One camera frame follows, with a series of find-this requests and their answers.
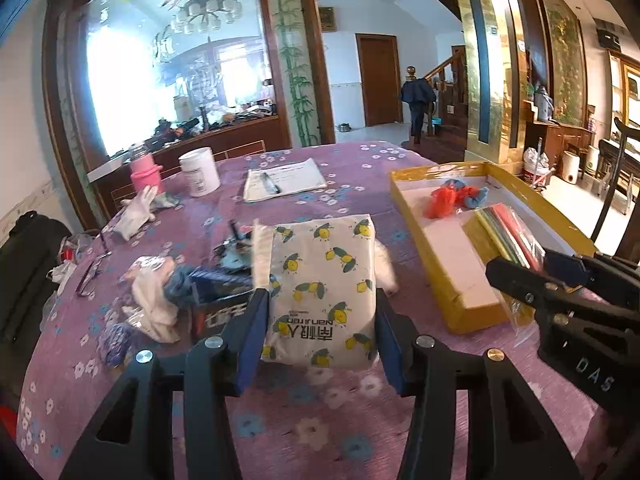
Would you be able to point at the wooden door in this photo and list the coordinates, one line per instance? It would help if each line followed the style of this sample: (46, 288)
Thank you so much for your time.
(380, 80)

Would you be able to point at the metal bowl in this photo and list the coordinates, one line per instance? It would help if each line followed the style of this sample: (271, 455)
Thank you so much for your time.
(343, 127)

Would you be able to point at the blue patterned packet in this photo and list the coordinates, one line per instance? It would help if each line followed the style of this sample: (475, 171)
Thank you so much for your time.
(116, 345)

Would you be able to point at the white glove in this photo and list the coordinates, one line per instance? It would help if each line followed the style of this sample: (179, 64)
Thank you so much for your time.
(137, 212)

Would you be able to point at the crumpled plastic bag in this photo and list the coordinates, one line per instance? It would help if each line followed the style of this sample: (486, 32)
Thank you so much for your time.
(67, 255)

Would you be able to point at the lemon print tissue pack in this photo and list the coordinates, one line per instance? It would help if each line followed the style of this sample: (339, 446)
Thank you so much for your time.
(320, 285)

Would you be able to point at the wooden side cabinet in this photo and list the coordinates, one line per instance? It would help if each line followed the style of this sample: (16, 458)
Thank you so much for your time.
(555, 140)

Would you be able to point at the wooden ledge cabinet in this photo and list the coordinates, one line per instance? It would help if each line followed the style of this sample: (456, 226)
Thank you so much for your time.
(240, 132)

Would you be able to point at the black pen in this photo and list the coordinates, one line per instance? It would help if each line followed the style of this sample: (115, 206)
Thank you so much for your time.
(270, 182)

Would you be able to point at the pink cup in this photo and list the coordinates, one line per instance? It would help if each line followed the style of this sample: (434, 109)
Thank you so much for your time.
(145, 175)

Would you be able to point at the large gold landscape painting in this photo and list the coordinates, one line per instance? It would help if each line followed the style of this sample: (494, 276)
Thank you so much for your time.
(565, 55)

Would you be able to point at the yellow cardboard box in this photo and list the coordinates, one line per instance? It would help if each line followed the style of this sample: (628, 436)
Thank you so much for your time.
(470, 317)

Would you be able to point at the bag of coloured strips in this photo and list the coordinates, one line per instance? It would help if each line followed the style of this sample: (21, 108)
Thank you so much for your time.
(505, 232)

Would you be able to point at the purple eyeglasses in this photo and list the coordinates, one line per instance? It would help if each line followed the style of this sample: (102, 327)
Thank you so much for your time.
(79, 291)

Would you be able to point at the brown wooden dining chair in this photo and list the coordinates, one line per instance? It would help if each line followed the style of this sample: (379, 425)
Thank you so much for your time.
(245, 147)

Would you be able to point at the white notepad with pen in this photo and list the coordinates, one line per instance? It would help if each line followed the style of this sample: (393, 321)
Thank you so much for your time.
(300, 177)

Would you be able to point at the wooden stair railing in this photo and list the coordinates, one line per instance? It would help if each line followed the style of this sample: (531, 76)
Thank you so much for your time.
(445, 67)

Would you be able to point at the white bucket with red label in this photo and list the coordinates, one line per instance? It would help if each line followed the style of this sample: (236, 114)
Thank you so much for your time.
(535, 170)

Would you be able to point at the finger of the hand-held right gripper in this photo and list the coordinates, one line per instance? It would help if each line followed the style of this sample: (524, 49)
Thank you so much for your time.
(520, 285)
(570, 266)

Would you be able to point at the black printed packet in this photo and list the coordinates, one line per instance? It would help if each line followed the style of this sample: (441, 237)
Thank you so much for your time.
(220, 310)

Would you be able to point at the dark wooden chair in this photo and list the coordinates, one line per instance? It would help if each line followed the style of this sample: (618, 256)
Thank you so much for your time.
(627, 135)

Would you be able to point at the purple floral tablecloth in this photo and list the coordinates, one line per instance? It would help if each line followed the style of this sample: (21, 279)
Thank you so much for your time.
(350, 200)

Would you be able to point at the white cloth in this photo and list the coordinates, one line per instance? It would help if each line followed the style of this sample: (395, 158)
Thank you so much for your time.
(387, 270)

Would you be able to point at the white bin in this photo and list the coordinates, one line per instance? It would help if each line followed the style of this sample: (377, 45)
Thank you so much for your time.
(571, 165)
(593, 160)

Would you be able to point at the framed wall picture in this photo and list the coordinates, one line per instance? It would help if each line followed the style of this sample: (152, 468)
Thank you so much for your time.
(326, 18)

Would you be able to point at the white socks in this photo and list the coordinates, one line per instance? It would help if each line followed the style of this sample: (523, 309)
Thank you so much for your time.
(150, 295)

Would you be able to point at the black wall speaker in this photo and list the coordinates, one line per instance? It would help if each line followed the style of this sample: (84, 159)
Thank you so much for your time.
(607, 37)

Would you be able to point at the metal thermos flask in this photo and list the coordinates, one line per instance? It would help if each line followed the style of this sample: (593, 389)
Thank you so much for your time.
(543, 105)

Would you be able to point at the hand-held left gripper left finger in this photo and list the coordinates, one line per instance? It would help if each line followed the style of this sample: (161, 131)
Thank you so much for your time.
(250, 340)

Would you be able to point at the black bag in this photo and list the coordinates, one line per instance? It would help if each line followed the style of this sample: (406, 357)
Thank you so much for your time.
(25, 270)

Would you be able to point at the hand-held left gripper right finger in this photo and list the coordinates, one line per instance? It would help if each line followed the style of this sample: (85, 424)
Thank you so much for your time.
(390, 345)

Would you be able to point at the white plastic jar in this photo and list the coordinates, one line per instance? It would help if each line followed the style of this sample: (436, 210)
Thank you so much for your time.
(200, 175)

